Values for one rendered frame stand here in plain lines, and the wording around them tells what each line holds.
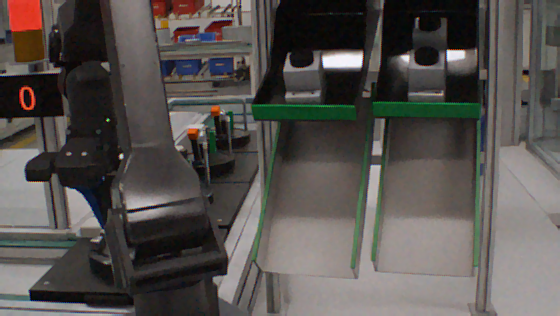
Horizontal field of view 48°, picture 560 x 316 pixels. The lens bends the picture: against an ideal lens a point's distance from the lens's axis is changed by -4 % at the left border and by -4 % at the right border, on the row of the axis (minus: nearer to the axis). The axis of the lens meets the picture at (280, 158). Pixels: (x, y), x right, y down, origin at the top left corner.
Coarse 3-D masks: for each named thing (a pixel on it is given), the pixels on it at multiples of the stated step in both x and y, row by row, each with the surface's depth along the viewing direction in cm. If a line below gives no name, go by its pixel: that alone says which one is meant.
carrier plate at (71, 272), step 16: (80, 240) 103; (224, 240) 104; (64, 256) 97; (80, 256) 97; (48, 272) 91; (64, 272) 91; (80, 272) 91; (96, 272) 91; (32, 288) 86; (48, 288) 86; (64, 288) 86; (80, 288) 86; (96, 288) 86; (112, 288) 86
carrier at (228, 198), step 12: (204, 144) 120; (204, 156) 121; (204, 168) 121; (204, 192) 120; (216, 192) 126; (228, 192) 125; (240, 192) 125; (216, 204) 119; (228, 204) 118; (240, 204) 120; (216, 216) 112; (228, 216) 112; (228, 228) 108
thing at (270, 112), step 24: (288, 0) 95; (312, 0) 100; (336, 0) 99; (360, 0) 98; (288, 24) 95; (312, 24) 99; (336, 24) 98; (360, 24) 97; (288, 48) 94; (312, 48) 93; (336, 48) 92; (360, 48) 91; (336, 72) 87; (360, 72) 83; (264, 96) 85; (336, 96) 83; (360, 96) 81; (264, 120) 82; (288, 120) 81; (312, 120) 80; (336, 120) 79
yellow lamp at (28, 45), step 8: (16, 32) 99; (24, 32) 99; (32, 32) 99; (40, 32) 101; (16, 40) 99; (24, 40) 99; (32, 40) 99; (40, 40) 101; (16, 48) 100; (24, 48) 99; (32, 48) 100; (40, 48) 101; (16, 56) 100; (24, 56) 100; (32, 56) 100; (40, 56) 101
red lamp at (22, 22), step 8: (16, 0) 97; (24, 0) 97; (32, 0) 98; (16, 8) 98; (24, 8) 98; (32, 8) 99; (40, 8) 100; (16, 16) 98; (24, 16) 98; (32, 16) 99; (40, 16) 101; (16, 24) 98; (24, 24) 98; (32, 24) 99; (40, 24) 100
